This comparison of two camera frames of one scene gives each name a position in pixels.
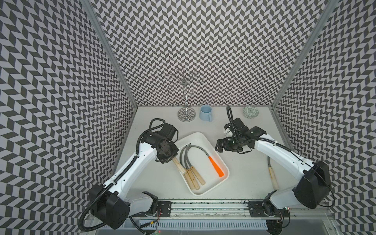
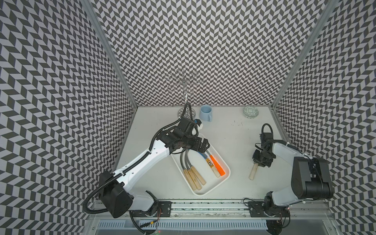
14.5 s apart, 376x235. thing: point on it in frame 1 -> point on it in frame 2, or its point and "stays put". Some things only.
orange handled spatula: [221, 174] stays put
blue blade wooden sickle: [180, 167] -> [204, 155]
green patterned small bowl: [250, 112] stays put
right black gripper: [224, 141] -> [256, 160]
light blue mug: [205, 112] stays put
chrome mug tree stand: [185, 114] stays put
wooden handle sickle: [192, 177] stays put
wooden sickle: [275, 184] -> [253, 171]
